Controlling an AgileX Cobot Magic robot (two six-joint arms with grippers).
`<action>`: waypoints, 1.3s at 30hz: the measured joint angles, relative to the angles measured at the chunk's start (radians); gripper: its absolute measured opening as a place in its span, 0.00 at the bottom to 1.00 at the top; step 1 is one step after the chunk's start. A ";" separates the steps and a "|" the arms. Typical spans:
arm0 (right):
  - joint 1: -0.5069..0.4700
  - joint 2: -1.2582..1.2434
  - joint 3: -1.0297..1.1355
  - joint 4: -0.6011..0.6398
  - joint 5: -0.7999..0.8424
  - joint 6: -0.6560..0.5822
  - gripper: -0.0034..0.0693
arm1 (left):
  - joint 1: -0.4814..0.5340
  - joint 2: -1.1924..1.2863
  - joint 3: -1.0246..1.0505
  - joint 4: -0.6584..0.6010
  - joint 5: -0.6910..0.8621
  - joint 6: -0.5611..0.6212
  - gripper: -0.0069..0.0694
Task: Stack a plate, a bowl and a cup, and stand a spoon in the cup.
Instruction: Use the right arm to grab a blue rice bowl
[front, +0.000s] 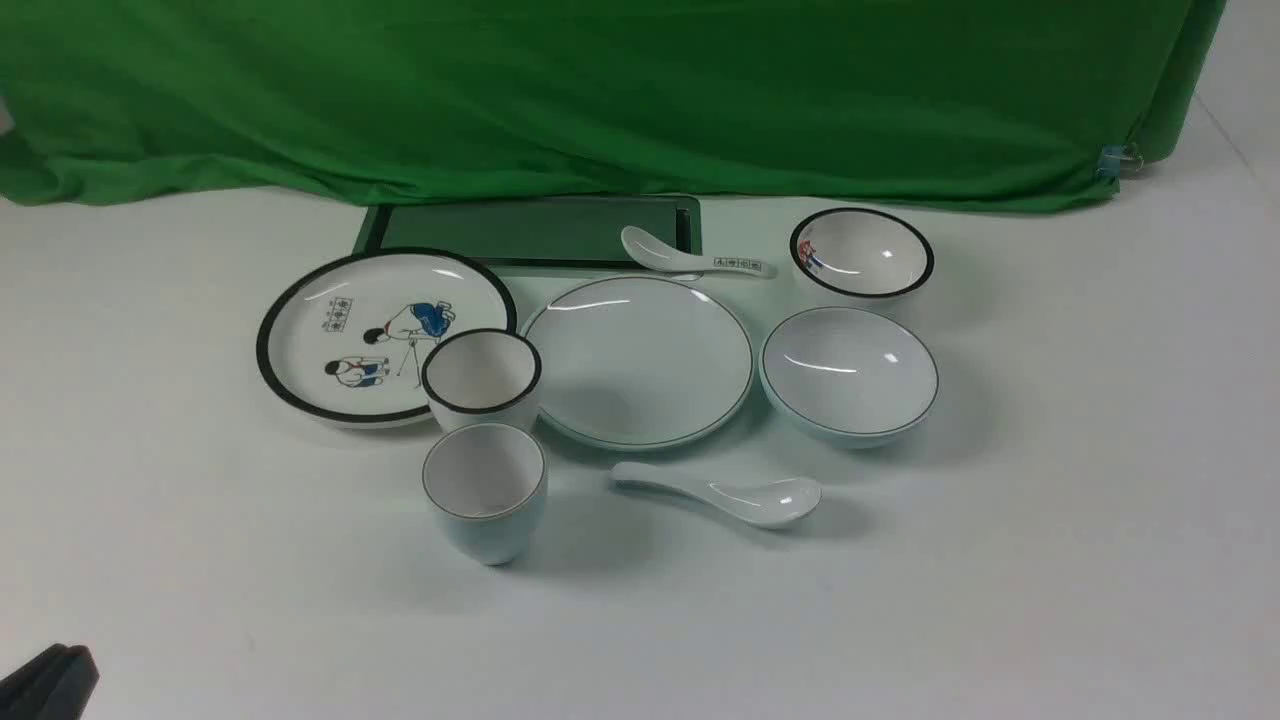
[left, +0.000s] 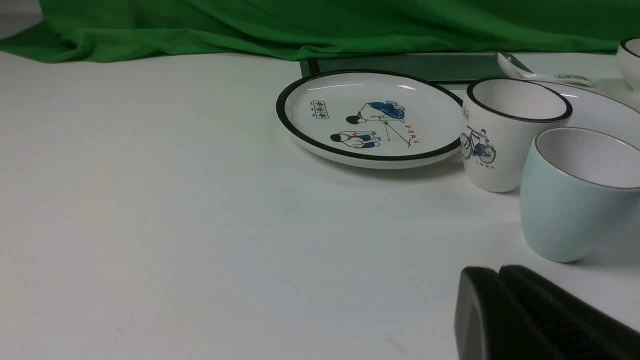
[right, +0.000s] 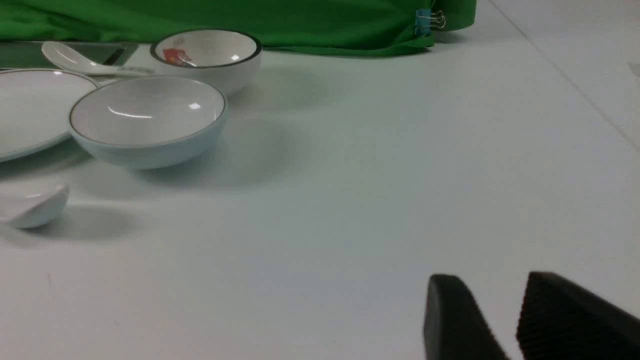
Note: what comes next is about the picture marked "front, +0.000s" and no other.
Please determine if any green backdrop cloth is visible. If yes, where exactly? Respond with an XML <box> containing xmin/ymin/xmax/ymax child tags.
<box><xmin>1</xmin><ymin>1</ymin><xmax>1225</xmax><ymax>213</ymax></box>

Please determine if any pale green cup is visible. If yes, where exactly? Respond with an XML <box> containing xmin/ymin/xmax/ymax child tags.
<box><xmin>422</xmin><ymin>423</ymin><xmax>548</xmax><ymax>566</ymax></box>

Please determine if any black-rimmed illustrated plate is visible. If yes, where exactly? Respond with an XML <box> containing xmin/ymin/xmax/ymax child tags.
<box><xmin>255</xmin><ymin>249</ymin><xmax>517</xmax><ymax>429</ymax></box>

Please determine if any black-rimmed illustrated bowl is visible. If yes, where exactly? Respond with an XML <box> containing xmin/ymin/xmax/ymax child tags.
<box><xmin>787</xmin><ymin>208</ymin><xmax>936</xmax><ymax>310</ymax></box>

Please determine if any pale green bowl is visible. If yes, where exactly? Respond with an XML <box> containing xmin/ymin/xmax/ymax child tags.
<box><xmin>758</xmin><ymin>307</ymin><xmax>941</xmax><ymax>450</ymax></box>

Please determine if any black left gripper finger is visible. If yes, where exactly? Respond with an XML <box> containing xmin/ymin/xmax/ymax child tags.
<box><xmin>1</xmin><ymin>644</ymin><xmax>100</xmax><ymax>719</ymax></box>

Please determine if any dark green rectangular tray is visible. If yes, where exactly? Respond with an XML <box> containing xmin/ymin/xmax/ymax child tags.
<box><xmin>353</xmin><ymin>195</ymin><xmax>703</xmax><ymax>272</ymax></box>

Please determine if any black-rimmed white cup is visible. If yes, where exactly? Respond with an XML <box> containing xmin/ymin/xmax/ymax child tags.
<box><xmin>420</xmin><ymin>329</ymin><xmax>544</xmax><ymax>433</ymax></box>

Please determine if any blue binder clip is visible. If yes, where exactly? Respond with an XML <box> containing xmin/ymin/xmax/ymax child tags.
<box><xmin>1094</xmin><ymin>143</ymin><xmax>1146</xmax><ymax>181</ymax></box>

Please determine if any white spoon with characters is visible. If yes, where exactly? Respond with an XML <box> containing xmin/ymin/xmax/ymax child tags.
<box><xmin>620</xmin><ymin>225</ymin><xmax>777</xmax><ymax>279</ymax></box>

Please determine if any plain white spoon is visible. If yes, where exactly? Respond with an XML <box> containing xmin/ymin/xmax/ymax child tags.
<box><xmin>609</xmin><ymin>462</ymin><xmax>822</xmax><ymax>530</ymax></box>

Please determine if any pale green plate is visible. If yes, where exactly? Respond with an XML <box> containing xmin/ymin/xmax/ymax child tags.
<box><xmin>522</xmin><ymin>275</ymin><xmax>755</xmax><ymax>454</ymax></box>

